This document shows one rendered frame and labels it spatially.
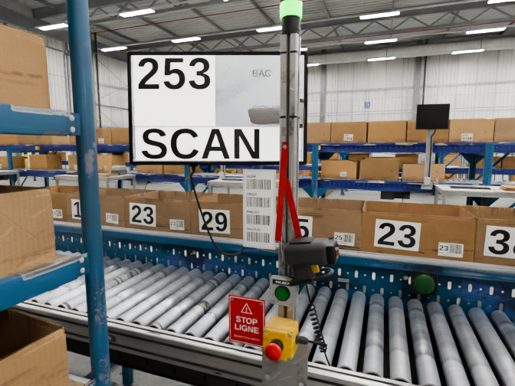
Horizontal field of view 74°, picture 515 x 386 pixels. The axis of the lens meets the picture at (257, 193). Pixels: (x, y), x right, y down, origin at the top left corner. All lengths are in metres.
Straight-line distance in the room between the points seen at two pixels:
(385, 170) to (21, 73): 5.37
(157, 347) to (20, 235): 0.70
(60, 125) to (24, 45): 0.10
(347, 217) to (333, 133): 4.61
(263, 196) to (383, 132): 5.15
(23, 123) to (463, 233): 1.33
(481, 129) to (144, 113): 5.48
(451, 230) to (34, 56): 1.31
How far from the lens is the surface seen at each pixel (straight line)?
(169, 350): 1.13
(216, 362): 1.06
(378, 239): 1.42
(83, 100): 0.55
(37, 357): 0.58
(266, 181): 0.83
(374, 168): 5.67
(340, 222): 1.42
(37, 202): 0.55
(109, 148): 8.08
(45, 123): 0.51
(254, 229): 0.86
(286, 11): 0.86
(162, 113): 0.97
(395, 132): 5.92
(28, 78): 0.54
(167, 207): 1.71
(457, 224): 1.43
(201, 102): 0.96
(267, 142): 0.93
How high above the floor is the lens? 1.29
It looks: 7 degrees down
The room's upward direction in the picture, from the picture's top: straight up
